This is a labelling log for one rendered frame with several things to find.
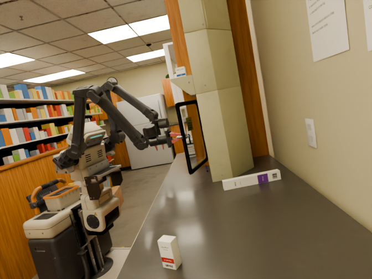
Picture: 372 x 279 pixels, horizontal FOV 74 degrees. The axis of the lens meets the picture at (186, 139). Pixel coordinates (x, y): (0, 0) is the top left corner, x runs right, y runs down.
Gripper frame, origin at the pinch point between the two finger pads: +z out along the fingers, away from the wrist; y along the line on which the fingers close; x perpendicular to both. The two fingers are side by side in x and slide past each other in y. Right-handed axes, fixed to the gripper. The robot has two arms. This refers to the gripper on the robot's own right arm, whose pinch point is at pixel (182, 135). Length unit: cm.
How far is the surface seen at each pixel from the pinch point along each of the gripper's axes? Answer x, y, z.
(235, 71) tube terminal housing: -1.3, 29.2, 35.4
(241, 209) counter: -51, -26, 22
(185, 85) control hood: -13.5, 26.5, 7.6
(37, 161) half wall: 124, -13, -183
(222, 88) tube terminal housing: -10.4, 21.5, 26.2
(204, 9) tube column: -12, 60, 24
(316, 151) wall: -41, -12, 55
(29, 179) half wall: 104, -28, -183
